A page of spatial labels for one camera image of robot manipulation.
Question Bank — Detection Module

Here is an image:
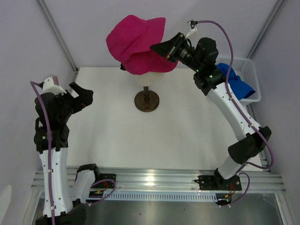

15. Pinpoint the blue baseball cap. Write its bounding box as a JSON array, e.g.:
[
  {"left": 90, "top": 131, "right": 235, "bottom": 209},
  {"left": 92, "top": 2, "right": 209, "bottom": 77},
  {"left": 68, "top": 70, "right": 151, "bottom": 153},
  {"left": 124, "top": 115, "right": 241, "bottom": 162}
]
[{"left": 228, "top": 68, "right": 255, "bottom": 100}]

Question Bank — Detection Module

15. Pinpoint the right corner aluminium profile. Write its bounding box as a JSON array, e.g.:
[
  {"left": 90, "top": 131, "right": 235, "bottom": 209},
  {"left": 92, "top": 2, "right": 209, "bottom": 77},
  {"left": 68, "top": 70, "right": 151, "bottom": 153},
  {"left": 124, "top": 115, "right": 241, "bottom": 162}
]
[{"left": 247, "top": 0, "right": 287, "bottom": 59}]

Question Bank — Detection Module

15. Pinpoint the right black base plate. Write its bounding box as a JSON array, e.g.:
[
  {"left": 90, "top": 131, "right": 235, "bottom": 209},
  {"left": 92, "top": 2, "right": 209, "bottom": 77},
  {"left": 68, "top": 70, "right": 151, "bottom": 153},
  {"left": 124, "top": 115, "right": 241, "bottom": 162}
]
[{"left": 194, "top": 175, "right": 242, "bottom": 191}]

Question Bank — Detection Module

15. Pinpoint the cream mannequin head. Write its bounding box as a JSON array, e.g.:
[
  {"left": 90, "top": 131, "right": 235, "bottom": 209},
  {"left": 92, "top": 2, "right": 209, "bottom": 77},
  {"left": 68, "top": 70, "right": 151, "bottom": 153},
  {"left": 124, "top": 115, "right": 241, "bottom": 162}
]
[{"left": 134, "top": 72, "right": 165, "bottom": 87}]

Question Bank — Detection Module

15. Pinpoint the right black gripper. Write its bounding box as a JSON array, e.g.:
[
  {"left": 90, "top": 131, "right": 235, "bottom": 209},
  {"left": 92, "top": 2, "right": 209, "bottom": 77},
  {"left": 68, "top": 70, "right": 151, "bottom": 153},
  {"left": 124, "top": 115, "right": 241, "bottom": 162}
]
[{"left": 150, "top": 33, "right": 202, "bottom": 73}]

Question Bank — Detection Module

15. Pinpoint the white slotted cable duct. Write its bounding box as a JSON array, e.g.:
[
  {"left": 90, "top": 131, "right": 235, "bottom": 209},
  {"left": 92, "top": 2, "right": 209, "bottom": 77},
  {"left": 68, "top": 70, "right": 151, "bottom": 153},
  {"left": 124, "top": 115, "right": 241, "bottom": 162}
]
[{"left": 106, "top": 191, "right": 217, "bottom": 203}]

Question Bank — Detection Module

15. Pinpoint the aluminium extrusion rail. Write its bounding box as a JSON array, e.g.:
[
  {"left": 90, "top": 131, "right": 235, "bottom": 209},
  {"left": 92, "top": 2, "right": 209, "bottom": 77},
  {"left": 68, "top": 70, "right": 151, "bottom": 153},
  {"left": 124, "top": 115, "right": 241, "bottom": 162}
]
[{"left": 30, "top": 165, "right": 287, "bottom": 194}]

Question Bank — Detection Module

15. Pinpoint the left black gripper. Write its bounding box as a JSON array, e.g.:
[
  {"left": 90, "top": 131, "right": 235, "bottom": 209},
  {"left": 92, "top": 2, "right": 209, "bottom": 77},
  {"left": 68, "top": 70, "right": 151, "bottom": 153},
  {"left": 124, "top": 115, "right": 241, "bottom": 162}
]
[{"left": 54, "top": 82, "right": 93, "bottom": 122}]

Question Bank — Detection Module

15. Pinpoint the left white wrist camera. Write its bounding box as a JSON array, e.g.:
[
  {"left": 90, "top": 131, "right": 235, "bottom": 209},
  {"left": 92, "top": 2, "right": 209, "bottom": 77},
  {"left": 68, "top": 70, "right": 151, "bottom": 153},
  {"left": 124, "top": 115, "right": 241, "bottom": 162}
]
[{"left": 42, "top": 75, "right": 66, "bottom": 95}]

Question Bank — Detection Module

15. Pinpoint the pink baseball cap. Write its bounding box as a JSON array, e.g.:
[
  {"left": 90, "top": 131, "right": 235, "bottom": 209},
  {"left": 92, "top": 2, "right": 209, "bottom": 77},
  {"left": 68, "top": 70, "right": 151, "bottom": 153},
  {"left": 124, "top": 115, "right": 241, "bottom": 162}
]
[
  {"left": 121, "top": 50, "right": 178, "bottom": 75},
  {"left": 106, "top": 15, "right": 166, "bottom": 62}
]

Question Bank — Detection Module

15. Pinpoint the corner aluminium profile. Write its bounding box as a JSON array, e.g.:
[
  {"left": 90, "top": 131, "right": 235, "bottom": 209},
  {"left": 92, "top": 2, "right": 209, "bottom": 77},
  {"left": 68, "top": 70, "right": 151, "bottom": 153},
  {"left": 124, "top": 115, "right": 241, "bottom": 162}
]
[
  {"left": 247, "top": 0, "right": 287, "bottom": 59},
  {"left": 35, "top": 0, "right": 78, "bottom": 75}
]

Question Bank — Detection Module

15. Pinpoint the left corner aluminium profile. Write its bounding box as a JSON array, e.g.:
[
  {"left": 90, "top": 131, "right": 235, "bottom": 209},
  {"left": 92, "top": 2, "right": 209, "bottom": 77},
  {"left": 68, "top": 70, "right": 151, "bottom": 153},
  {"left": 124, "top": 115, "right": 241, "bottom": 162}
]
[{"left": 35, "top": 0, "right": 78, "bottom": 75}]

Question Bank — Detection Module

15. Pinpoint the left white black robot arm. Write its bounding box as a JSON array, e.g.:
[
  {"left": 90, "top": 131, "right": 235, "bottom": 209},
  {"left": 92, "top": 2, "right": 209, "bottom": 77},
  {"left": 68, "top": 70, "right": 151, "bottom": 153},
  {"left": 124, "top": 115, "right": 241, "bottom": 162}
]
[{"left": 34, "top": 76, "right": 101, "bottom": 225}]

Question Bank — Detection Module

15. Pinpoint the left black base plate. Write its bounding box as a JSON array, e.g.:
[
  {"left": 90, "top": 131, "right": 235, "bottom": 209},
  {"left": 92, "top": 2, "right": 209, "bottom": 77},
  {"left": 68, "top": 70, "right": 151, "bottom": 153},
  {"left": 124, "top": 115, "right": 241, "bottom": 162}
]
[{"left": 94, "top": 173, "right": 117, "bottom": 189}]

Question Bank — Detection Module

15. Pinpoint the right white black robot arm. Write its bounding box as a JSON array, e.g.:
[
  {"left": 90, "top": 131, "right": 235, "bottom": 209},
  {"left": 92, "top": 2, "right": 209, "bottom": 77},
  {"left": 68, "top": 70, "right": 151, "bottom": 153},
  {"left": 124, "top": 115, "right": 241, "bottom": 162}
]
[{"left": 150, "top": 33, "right": 271, "bottom": 189}]

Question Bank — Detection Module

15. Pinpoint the white perforated plastic basket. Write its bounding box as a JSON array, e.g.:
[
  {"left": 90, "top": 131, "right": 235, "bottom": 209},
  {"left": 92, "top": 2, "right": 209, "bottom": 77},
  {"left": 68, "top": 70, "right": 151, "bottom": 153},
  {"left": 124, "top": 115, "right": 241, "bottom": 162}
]
[{"left": 217, "top": 56, "right": 262, "bottom": 105}]

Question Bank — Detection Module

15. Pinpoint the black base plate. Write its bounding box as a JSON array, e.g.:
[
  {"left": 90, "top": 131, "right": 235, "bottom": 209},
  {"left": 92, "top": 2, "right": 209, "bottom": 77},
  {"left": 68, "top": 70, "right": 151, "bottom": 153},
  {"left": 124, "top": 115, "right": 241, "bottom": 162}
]
[
  {"left": 194, "top": 175, "right": 242, "bottom": 191},
  {"left": 94, "top": 173, "right": 117, "bottom": 189}
]

